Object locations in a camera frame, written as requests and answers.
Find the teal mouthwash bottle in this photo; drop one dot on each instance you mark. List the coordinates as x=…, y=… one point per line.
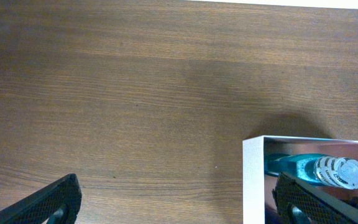
x=315, y=169

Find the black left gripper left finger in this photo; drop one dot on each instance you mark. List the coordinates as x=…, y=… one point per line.
x=58, y=202

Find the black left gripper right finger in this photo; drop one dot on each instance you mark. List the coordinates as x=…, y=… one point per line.
x=300, y=202

